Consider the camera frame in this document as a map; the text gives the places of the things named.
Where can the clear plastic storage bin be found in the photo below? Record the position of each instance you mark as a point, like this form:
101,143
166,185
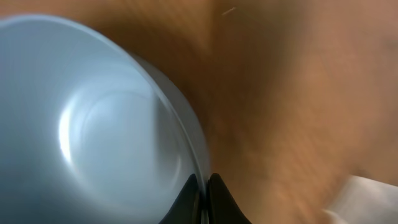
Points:
364,201

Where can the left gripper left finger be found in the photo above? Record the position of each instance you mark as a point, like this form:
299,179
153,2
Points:
186,209

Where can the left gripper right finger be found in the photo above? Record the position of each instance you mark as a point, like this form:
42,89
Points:
221,206

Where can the dark blue bowl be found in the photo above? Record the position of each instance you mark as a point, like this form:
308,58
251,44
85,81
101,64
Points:
89,132

